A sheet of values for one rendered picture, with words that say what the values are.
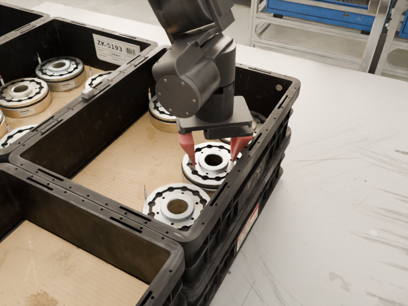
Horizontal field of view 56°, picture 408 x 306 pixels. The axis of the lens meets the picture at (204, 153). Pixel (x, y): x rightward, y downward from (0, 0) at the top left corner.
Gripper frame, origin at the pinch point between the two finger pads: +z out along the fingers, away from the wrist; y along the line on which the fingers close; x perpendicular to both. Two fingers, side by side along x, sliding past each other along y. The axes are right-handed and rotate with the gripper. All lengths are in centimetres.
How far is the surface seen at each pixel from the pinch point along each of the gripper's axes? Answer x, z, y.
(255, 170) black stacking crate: -3.8, 0.1, 5.9
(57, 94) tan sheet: 29.4, 3.6, -28.8
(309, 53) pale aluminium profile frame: 171, 76, 93
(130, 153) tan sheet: 7.7, 3.9, -13.6
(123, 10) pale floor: 291, 85, -28
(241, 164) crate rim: -8.4, -5.9, 2.4
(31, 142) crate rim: 0.8, -6.2, -26.3
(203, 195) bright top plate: -6.9, 0.9, -2.7
